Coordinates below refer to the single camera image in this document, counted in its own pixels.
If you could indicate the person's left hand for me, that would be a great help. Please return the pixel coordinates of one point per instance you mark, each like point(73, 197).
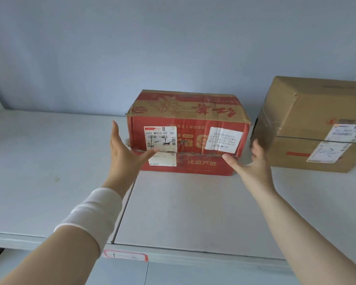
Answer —
point(124, 169)

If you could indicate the person's right hand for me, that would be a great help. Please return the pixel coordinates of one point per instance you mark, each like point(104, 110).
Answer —
point(256, 178)

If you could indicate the white metal shelf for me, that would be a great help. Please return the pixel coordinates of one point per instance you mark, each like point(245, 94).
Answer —
point(62, 160)

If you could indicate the box marked 1-2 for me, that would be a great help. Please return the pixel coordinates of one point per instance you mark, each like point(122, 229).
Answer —
point(314, 100)

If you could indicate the person's right forearm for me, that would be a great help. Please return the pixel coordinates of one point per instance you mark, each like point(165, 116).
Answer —
point(308, 240)

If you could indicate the person's left forearm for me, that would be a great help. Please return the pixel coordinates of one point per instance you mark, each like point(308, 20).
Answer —
point(56, 258)

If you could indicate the white wristband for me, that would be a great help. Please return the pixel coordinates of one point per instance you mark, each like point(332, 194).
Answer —
point(92, 216)

